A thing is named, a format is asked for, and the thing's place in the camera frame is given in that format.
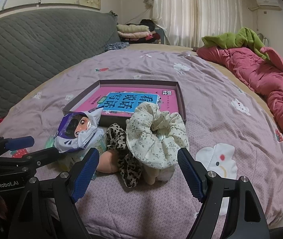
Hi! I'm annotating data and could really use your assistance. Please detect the teddy bear pink bow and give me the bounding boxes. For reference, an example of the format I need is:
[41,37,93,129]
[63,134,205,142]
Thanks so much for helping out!
[142,165,175,185]

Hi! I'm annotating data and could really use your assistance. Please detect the green white tissue pack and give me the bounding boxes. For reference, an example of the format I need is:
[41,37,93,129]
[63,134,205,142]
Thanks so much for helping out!
[58,128,107,171]

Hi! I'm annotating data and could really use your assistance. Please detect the shallow grey cardboard box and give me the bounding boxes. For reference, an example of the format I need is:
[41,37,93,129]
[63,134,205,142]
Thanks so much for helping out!
[63,79,186,127]

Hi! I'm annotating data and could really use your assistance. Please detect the grey quilted headboard cover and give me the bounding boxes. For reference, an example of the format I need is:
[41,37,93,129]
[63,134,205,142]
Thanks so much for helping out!
[0,9,119,119]

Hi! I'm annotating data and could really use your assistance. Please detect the cream sheer curtains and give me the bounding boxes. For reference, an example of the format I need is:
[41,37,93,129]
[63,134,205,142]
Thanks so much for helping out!
[144,0,243,48]

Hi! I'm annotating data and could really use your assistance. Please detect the purple white doll packet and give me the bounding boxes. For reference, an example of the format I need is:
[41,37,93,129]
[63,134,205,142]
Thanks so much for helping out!
[53,107,103,153]

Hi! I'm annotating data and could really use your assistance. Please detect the white wall air conditioner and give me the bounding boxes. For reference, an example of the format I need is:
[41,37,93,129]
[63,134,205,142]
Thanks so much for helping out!
[256,0,282,11]

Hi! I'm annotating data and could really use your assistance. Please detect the leopard print scrunchie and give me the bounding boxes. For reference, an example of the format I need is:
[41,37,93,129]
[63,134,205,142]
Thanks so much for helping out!
[106,123,142,188]

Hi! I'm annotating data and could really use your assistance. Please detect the peach round makeup sponge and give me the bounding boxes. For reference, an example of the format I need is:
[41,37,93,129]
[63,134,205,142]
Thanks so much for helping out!
[97,150,119,174]

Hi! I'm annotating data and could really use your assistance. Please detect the pink quilted comforter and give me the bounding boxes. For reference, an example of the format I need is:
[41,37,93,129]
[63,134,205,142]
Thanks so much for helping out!
[197,46,283,133]

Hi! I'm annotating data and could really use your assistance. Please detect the pink and blue book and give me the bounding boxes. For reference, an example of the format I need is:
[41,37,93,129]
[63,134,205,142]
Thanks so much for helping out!
[71,86,179,117]

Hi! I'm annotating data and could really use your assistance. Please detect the cream floral scrunchie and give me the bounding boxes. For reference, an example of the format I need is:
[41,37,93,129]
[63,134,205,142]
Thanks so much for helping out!
[126,102,189,169]

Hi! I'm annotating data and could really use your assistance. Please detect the blue patterned cloth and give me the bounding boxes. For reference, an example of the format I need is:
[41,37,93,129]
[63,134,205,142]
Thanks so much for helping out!
[105,42,129,51]

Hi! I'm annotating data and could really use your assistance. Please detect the stack of folded clothes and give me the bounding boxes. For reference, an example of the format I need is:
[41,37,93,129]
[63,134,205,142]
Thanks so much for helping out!
[117,19,164,44]

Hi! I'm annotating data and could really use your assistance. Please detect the green fleece blanket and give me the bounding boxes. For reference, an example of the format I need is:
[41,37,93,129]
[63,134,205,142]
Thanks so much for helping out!
[201,27,269,60]

